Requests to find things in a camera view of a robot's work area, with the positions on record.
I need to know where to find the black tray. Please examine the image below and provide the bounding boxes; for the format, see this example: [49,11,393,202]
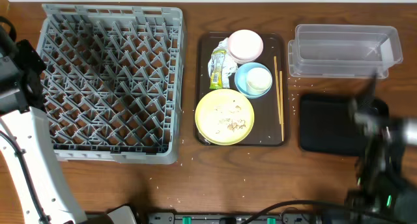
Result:
[299,93,369,156]

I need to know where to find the grey plastic dish rack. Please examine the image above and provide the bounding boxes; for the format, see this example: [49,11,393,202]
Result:
[36,4,186,165]

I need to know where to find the clear plastic bin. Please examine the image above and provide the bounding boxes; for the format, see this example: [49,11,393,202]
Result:
[288,24,403,79]

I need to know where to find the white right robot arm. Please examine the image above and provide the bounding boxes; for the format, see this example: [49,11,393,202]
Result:
[347,74,416,223]

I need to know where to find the pink bowl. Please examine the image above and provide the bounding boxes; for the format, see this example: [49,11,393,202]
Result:
[227,29,263,64]

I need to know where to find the dark brown serving tray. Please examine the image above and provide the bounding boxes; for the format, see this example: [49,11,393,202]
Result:
[195,32,290,147]

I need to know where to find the light blue bowl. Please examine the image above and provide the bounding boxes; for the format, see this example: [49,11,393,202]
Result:
[235,63,271,98]

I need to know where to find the green snack wrapper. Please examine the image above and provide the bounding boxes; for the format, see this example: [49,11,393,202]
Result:
[210,49,227,89]

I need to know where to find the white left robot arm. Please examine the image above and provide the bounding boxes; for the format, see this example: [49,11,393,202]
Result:
[1,18,87,223]

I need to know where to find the wooden chopstick right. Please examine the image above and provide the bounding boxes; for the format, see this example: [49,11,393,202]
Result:
[279,70,285,142]

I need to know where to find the black cable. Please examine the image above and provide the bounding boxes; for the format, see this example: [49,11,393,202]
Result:
[239,199,405,224]

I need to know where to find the cream plastic cup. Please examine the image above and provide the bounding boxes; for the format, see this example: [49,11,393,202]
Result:
[246,67,272,95]

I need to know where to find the yellow plate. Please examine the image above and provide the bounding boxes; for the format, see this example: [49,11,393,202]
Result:
[195,89,255,145]

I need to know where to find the black power strip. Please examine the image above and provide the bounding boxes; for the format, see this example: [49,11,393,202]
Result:
[147,212,321,224]

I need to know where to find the wooden chopstick left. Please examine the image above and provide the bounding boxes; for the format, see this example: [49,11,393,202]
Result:
[274,56,281,125]

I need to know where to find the wooden chopstick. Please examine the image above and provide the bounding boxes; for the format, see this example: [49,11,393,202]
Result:
[279,70,285,142]
[274,56,281,125]

